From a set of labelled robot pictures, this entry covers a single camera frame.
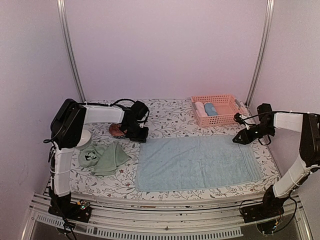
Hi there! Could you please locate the left aluminium frame post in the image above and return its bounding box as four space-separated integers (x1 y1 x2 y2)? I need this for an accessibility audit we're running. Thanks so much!
56 0 87 102

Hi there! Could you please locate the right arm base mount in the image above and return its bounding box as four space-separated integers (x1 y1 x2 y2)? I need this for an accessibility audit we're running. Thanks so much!
239 203 285 223

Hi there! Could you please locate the right aluminium frame post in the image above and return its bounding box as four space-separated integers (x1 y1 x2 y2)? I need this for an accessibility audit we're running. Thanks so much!
245 0 275 107

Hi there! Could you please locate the light blue towel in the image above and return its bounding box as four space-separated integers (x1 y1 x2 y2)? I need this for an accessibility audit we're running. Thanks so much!
135 135 263 192

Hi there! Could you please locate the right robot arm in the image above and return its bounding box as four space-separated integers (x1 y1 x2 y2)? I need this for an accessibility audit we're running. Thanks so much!
232 103 320 218

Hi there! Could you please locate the white ceramic bowl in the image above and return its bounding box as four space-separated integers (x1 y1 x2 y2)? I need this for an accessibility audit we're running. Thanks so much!
75 129 92 151

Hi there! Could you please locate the rolled blue towel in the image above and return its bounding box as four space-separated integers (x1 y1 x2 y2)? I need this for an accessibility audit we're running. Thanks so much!
204 102 218 117

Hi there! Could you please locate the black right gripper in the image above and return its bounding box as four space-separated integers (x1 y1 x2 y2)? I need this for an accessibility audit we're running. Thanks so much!
233 122 275 145

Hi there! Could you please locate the aluminium frame post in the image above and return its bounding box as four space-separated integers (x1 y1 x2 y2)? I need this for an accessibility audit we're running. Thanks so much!
245 0 275 107
56 0 87 102

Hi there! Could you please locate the rolled pink towel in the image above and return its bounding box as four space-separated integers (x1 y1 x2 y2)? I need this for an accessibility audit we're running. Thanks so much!
194 101 208 118

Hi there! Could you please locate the green panda towel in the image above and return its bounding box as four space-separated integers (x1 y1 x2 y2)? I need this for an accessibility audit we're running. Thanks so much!
78 141 131 176

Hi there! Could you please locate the pink plastic basket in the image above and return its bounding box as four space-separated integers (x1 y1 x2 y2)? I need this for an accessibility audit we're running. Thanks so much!
190 94 246 127

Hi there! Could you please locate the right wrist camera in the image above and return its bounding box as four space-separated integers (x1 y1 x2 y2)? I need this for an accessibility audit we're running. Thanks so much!
233 112 252 130

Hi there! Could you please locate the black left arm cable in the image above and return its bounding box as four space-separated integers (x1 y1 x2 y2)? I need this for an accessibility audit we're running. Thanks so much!
109 98 137 108

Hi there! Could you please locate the front aluminium rail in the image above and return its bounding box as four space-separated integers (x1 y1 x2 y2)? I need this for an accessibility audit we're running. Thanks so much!
22 193 312 240

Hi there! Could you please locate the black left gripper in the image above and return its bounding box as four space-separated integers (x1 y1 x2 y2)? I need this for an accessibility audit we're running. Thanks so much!
124 121 149 142

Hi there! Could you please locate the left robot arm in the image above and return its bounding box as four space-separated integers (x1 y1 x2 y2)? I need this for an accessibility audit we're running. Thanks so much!
45 98 150 217

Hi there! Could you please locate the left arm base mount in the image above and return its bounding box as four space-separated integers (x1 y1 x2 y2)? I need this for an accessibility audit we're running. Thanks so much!
48 200 92 223

